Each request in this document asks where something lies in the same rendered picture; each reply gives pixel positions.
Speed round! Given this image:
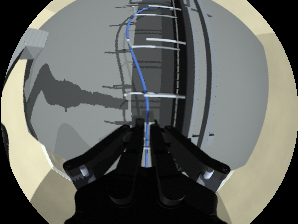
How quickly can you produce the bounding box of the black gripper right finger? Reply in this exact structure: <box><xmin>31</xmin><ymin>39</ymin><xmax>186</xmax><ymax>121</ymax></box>
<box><xmin>148</xmin><ymin>111</ymin><xmax>231</xmax><ymax>206</ymax></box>

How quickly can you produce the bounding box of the black patch panel rack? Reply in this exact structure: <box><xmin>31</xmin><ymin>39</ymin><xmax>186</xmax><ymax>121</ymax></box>
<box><xmin>124</xmin><ymin>0</ymin><xmax>217</xmax><ymax>151</ymax></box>

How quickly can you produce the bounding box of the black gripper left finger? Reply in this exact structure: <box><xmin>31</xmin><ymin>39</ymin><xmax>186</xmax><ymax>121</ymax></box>
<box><xmin>63</xmin><ymin>110</ymin><xmax>146</xmax><ymax>205</ymax></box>

